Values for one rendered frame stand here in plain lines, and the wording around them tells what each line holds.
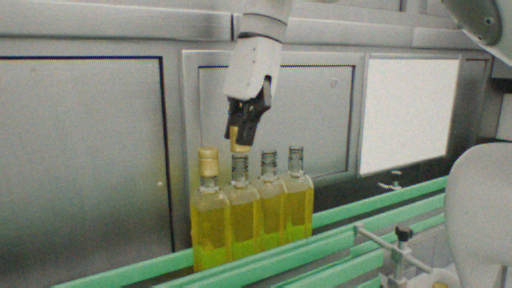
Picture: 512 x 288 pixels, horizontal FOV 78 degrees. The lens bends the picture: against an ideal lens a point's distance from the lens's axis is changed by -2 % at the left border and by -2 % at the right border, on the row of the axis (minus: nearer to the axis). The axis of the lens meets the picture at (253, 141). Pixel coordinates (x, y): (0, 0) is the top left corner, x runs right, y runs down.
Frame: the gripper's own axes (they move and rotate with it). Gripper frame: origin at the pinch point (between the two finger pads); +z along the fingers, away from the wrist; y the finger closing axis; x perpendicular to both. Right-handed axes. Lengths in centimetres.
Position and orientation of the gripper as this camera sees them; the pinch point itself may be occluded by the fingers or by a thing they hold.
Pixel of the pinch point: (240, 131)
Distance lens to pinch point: 54.3
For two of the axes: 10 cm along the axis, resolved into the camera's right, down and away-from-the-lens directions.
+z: -2.2, 9.7, 1.2
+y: 4.8, 2.1, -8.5
